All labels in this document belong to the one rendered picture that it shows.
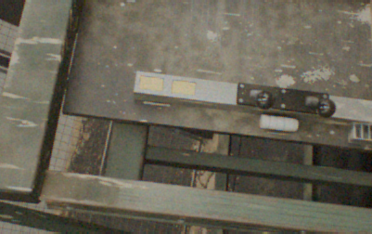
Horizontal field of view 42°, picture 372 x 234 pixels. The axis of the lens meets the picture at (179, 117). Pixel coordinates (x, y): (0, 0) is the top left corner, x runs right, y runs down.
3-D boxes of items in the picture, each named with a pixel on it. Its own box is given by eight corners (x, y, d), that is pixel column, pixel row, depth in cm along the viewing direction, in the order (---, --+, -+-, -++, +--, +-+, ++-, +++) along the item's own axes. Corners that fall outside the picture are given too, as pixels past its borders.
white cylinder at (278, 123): (259, 129, 108) (294, 134, 108) (262, 124, 105) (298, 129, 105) (259, 117, 109) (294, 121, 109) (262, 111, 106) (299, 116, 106)
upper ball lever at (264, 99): (262, 103, 106) (275, 112, 93) (245, 101, 106) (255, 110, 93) (264, 86, 106) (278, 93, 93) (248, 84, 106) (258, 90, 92)
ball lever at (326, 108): (316, 110, 107) (337, 120, 94) (300, 108, 107) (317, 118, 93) (319, 93, 106) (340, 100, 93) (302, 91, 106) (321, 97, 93)
